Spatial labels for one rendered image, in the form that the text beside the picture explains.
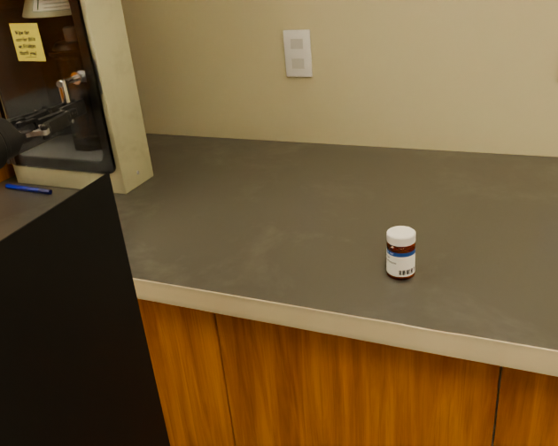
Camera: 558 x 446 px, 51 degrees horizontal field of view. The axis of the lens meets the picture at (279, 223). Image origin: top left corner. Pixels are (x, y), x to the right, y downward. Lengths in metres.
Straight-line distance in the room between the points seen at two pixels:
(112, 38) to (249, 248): 0.54
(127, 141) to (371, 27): 0.61
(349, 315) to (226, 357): 0.28
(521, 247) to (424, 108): 0.54
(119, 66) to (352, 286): 0.70
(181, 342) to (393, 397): 0.38
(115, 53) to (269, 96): 0.45
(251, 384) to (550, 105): 0.88
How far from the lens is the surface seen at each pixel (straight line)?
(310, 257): 1.00
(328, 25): 1.48
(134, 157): 1.37
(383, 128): 1.50
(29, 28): 1.35
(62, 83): 1.27
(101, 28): 1.29
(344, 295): 0.90
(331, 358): 0.95
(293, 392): 1.03
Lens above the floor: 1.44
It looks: 26 degrees down
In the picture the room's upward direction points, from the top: 5 degrees counter-clockwise
